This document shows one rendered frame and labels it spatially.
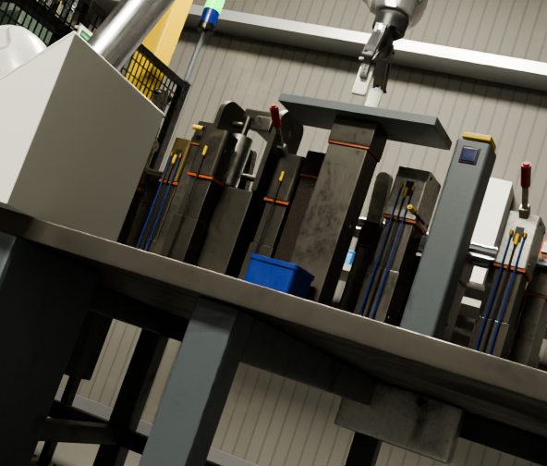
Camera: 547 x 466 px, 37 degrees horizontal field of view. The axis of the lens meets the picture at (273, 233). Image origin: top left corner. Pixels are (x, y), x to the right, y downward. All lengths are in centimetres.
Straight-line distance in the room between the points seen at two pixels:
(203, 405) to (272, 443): 302
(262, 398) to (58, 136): 303
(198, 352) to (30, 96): 53
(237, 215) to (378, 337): 81
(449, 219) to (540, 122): 284
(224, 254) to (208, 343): 63
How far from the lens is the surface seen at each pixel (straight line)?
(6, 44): 179
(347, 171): 176
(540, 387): 120
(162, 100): 233
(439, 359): 121
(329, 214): 174
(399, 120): 174
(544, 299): 192
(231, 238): 195
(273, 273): 162
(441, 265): 164
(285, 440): 433
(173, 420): 135
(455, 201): 167
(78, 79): 153
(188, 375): 135
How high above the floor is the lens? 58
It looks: 9 degrees up
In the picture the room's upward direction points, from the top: 19 degrees clockwise
